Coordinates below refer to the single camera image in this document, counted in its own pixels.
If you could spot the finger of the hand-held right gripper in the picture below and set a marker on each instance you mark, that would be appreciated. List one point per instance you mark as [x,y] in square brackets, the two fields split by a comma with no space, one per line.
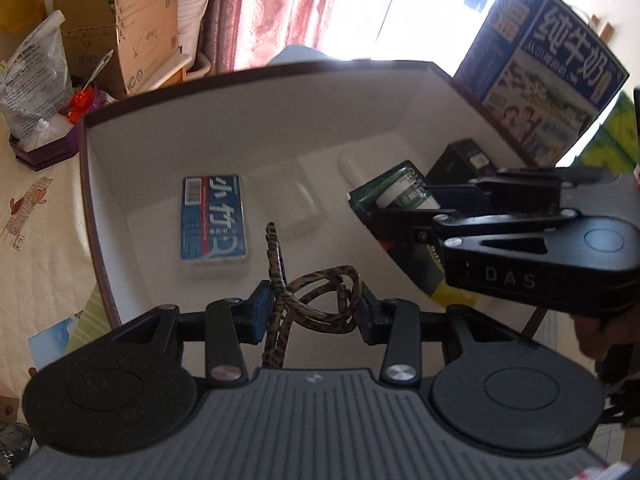
[515,192]
[410,227]

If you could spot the blue milk carton box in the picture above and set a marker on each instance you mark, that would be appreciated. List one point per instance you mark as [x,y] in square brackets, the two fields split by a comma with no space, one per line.
[545,75]

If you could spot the white slim tube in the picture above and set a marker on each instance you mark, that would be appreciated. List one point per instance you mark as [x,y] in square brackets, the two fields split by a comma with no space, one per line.
[352,165]

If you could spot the purple hexagonal box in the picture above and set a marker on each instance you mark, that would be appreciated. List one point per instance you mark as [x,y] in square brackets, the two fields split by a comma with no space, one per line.
[50,152]

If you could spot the clear printed plastic bag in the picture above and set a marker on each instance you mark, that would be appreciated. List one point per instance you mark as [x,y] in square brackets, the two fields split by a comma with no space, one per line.
[30,80]

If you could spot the metal spoon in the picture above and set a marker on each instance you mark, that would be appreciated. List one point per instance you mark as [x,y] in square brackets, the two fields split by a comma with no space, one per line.
[97,70]

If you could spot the green box with round label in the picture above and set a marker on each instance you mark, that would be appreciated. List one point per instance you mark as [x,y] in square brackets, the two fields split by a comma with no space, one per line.
[422,270]

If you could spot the red toy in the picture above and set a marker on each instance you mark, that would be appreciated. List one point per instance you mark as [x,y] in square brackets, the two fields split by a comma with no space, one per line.
[77,105]

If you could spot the white bucket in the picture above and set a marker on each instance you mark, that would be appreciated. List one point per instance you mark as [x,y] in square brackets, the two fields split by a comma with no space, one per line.
[192,15]

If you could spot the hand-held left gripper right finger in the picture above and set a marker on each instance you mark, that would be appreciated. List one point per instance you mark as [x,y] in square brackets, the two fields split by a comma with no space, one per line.
[369,317]

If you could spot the black product box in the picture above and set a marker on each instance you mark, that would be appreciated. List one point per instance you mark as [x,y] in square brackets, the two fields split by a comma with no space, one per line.
[457,160]

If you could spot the person's right hand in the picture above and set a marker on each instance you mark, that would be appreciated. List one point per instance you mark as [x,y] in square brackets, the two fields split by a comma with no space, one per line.
[600,335]

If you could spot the brown cardboard carton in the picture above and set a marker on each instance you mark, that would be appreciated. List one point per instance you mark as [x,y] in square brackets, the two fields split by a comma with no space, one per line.
[170,67]

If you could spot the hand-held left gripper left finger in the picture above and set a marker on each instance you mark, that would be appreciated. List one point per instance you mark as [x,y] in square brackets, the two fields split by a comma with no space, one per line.
[263,310]

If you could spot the brown cardboard storage box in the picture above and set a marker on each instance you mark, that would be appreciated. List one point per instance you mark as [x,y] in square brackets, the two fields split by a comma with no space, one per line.
[210,120]

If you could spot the pink curtain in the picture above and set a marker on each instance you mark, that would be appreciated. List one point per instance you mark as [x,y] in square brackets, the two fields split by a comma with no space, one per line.
[270,15]

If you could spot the blue dental floss box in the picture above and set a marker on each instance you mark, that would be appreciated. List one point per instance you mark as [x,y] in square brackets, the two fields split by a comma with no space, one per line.
[215,225]

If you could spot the clear plastic case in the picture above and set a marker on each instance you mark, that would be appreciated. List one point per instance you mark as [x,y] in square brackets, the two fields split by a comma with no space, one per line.
[300,210]

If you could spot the stack of green tissue packs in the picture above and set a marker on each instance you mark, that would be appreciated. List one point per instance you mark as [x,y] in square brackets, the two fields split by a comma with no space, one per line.
[612,135]

